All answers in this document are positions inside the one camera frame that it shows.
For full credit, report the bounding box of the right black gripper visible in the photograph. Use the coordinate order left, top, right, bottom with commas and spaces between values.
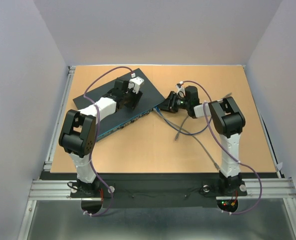
156, 91, 190, 113

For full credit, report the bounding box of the grey ethernet cable long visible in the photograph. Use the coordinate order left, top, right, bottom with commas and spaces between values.
174, 92, 232, 141

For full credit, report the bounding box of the grey ethernet cable short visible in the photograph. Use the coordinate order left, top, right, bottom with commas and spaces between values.
177, 128, 220, 171

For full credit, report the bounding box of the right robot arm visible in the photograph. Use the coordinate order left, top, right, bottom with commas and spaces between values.
157, 86, 246, 195

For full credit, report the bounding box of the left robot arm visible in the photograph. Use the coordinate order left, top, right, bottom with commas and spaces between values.
58, 75, 144, 197

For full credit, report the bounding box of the metal sheet panel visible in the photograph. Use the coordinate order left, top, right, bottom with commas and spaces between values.
19, 199, 296, 240

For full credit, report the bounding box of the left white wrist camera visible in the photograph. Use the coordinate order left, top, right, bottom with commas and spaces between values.
128, 77, 144, 94

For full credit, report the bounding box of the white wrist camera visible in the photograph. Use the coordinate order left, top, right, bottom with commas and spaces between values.
176, 81, 185, 98
128, 77, 144, 94

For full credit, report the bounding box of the dark blue network switch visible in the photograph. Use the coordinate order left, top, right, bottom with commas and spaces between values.
73, 68, 165, 142

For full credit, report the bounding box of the blue ethernet cable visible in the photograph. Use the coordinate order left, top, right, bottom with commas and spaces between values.
153, 105, 212, 136

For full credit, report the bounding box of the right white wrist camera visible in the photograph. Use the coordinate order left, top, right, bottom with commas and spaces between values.
176, 81, 185, 98

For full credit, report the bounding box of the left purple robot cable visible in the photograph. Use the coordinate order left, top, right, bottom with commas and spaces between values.
83, 65, 136, 218

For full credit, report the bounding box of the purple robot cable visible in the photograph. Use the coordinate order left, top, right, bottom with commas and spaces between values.
83, 65, 136, 218
180, 79, 264, 216

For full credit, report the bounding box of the aluminium left side rail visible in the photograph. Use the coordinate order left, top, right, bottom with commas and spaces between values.
43, 66, 76, 172

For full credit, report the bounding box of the aluminium rail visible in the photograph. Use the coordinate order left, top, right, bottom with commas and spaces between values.
28, 178, 296, 201
43, 66, 76, 172

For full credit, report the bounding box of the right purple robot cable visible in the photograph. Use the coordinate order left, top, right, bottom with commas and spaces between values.
180, 79, 264, 216

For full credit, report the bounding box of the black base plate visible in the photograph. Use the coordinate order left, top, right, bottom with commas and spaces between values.
39, 172, 278, 214

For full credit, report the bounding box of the aluminium front rail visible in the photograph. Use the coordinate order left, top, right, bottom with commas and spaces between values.
28, 178, 296, 201

